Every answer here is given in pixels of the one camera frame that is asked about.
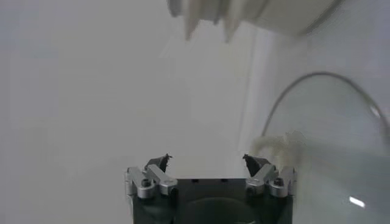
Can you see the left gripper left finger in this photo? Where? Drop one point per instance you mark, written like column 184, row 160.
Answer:
column 161, row 181

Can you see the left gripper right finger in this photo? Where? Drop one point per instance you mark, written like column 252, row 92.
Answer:
column 262, row 179

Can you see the white electric cooking pot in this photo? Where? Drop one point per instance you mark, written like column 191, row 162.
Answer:
column 274, row 12

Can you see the round glass lid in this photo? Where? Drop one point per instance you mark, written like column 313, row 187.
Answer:
column 329, row 128

